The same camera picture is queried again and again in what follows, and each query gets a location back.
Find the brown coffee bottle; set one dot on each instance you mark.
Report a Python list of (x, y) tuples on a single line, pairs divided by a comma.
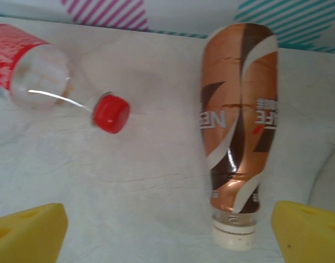
[(233, 123)]

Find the red-label clear bottle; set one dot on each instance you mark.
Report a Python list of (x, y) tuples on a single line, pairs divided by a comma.
[(19, 54)]

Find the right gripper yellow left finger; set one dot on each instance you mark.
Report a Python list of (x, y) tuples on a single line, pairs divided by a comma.
[(25, 238)]

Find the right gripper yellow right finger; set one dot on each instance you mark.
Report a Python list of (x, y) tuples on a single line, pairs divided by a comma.
[(312, 238)]

